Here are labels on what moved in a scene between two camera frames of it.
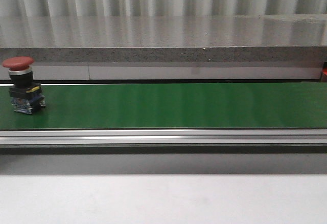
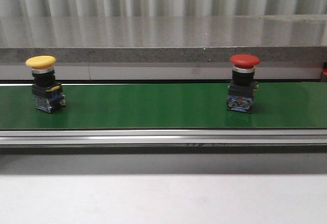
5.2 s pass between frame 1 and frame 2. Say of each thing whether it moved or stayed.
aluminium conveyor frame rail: stayed
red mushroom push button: moved
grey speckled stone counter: stayed
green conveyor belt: stayed
